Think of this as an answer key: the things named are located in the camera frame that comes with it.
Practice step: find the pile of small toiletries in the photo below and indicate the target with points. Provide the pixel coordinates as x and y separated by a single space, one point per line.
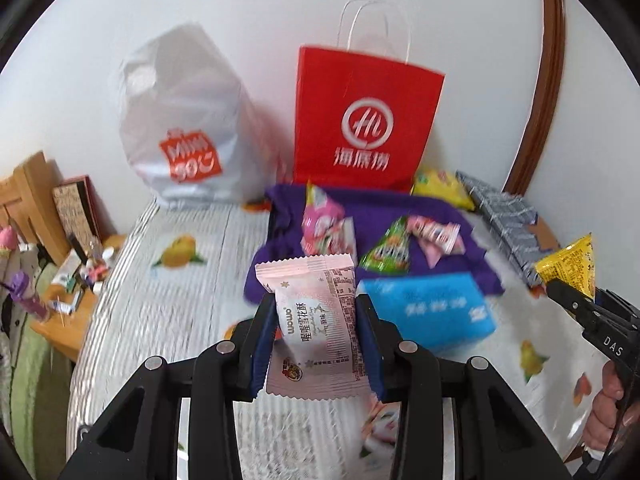
85 270

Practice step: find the yellow chip bag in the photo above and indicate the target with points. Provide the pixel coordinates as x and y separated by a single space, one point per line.
442 185

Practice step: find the brown door frame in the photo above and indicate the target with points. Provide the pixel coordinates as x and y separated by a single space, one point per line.
545 85

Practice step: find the green cloth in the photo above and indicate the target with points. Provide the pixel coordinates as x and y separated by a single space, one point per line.
30 385

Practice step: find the red patterned box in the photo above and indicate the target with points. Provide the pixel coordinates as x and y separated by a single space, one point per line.
75 210

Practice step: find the yellow triangular snack packet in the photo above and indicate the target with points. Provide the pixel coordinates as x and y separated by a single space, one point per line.
567 265

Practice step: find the pink and yellow snack packet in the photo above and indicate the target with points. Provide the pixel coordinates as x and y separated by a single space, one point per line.
317 215

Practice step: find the red paper bag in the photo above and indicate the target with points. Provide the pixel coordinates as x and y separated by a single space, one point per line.
365 85

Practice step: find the purple towel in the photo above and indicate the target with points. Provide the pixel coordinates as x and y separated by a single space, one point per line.
285 240

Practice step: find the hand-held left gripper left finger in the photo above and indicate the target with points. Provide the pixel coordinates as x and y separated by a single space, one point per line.
262 355

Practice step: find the white plastic bag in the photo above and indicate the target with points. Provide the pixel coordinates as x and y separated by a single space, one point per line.
185 100

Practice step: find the purple bottle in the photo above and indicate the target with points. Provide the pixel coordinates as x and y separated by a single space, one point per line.
30 295

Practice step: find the blue tissue pack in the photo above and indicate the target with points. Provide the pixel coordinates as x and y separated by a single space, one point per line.
425 305

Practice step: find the person's right hand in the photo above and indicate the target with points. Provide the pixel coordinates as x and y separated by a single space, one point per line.
602 410

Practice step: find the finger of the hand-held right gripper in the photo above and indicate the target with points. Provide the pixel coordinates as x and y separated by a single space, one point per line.
570 300

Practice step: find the wooden nightstand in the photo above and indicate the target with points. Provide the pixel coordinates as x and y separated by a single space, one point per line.
60 335

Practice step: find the pink and white snack packet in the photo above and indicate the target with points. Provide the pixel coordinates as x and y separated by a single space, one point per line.
342 240

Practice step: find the green snack packet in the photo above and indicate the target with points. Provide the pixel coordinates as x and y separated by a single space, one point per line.
387 252

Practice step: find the grey plaid cloth bag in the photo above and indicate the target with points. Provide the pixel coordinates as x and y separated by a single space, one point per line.
505 230

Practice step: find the fruit print bedsheet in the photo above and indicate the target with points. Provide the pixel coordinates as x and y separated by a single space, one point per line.
190 310

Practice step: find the pale pink snack packet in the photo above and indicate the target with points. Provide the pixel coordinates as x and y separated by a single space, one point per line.
315 320

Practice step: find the wooden headboard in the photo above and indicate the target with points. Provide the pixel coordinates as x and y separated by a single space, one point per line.
30 185

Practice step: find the red and white candy packet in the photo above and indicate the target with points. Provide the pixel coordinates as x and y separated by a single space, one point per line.
437 235

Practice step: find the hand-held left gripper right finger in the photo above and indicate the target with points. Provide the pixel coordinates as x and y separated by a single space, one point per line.
370 350

